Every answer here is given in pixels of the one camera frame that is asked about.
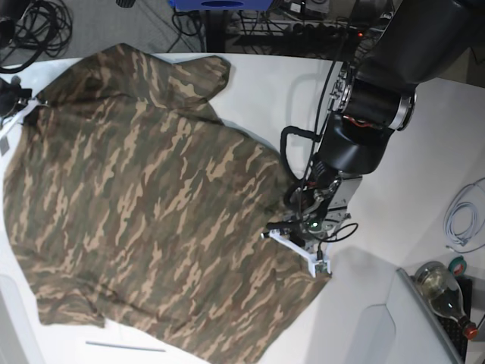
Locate black power strip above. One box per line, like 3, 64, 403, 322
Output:
285, 22, 365, 42

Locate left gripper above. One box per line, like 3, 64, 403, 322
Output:
283, 210, 352, 243

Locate green tape roll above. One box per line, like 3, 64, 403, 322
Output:
448, 256, 468, 277

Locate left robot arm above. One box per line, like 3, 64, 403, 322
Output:
267, 1, 484, 247

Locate camouflage t-shirt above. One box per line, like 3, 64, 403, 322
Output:
3, 44, 328, 363

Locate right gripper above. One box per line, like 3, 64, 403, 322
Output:
1, 79, 33, 114

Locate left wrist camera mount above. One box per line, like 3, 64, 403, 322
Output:
260, 228, 333, 278

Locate blue box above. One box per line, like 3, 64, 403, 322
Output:
169, 0, 273, 11

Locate clear plastic bottle red cap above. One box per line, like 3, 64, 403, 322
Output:
414, 261, 478, 340

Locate coiled white cable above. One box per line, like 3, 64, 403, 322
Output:
443, 177, 485, 254

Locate coiled black cables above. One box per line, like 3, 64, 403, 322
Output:
0, 0, 74, 73

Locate black perforated tray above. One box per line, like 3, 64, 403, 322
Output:
436, 276, 473, 362

